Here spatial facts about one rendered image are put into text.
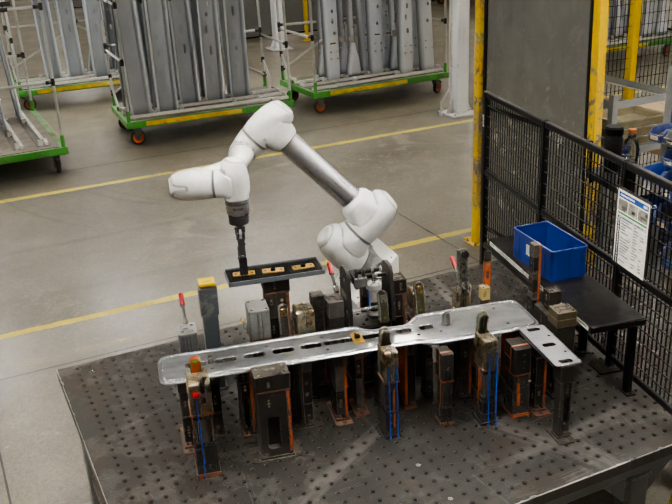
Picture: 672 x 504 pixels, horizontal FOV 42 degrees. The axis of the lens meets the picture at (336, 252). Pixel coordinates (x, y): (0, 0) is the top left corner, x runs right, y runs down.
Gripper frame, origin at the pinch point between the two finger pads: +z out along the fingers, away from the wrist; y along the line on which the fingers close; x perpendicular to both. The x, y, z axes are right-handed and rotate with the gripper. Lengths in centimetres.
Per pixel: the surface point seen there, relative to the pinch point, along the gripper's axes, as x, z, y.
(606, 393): 130, 51, 40
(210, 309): -13.9, 14.8, 5.9
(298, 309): 18.2, 12.4, 18.9
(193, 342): -20.6, 18.2, 24.5
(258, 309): 3.6, 9.4, 21.5
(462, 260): 83, 3, 11
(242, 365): -4.1, 20.4, 41.2
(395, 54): 228, 68, -788
